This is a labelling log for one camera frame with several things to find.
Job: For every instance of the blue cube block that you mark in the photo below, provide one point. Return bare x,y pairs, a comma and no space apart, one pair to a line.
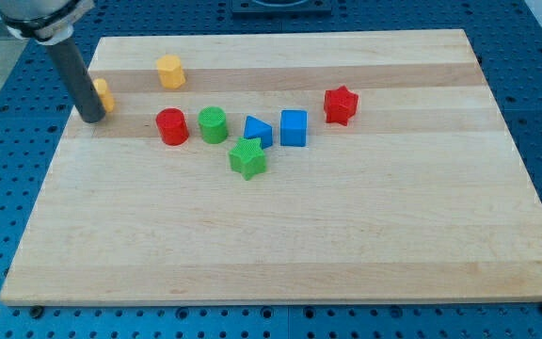
293,128

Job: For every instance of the yellow heart block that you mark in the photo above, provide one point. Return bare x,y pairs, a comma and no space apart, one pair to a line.
105,94

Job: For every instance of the green star block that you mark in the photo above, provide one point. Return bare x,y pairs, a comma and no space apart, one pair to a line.
248,157

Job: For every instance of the blue triangle block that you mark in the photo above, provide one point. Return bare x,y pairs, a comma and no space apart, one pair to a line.
255,128

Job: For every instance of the green cylinder block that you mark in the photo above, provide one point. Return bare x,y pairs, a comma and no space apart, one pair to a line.
213,124

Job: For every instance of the light wooden board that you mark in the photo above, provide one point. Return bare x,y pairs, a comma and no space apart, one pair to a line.
421,198

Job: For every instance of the red star block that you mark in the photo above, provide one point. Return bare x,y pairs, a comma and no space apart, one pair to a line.
340,105

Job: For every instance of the red cylinder block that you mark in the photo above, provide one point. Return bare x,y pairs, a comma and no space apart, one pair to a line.
172,126

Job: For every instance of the yellow hexagon block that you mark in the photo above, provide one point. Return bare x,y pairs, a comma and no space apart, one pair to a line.
170,71

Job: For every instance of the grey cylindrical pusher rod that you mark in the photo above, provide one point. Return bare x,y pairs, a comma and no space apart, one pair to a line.
73,72

